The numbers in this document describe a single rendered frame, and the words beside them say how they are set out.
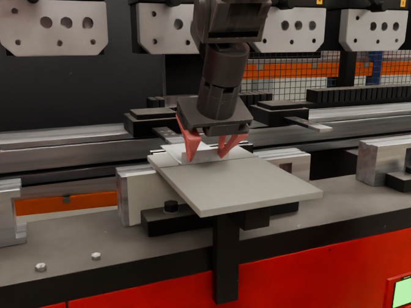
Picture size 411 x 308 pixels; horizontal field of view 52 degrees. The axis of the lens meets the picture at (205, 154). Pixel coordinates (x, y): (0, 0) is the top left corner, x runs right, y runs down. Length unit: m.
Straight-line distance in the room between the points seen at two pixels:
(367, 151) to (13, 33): 0.75
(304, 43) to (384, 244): 0.42
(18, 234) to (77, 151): 0.29
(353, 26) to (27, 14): 0.58
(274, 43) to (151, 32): 0.23
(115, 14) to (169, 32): 0.55
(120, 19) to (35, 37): 0.59
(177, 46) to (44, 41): 0.20
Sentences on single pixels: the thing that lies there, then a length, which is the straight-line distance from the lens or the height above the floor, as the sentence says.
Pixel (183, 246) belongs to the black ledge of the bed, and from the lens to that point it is 0.69.
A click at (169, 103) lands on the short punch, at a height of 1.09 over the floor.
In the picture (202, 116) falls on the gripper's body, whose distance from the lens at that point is 0.61.
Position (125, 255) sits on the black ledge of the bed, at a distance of 0.68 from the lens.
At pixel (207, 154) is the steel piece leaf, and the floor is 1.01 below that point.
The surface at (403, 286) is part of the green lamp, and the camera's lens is 0.76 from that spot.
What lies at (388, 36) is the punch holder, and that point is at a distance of 0.94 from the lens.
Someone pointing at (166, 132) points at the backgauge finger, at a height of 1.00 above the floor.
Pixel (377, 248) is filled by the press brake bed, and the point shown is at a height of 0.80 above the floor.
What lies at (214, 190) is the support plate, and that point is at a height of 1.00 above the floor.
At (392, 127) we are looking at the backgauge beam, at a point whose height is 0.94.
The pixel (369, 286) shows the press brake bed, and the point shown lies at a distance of 0.95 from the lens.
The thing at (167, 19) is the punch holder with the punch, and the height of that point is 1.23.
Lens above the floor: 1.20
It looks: 16 degrees down
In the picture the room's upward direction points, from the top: straight up
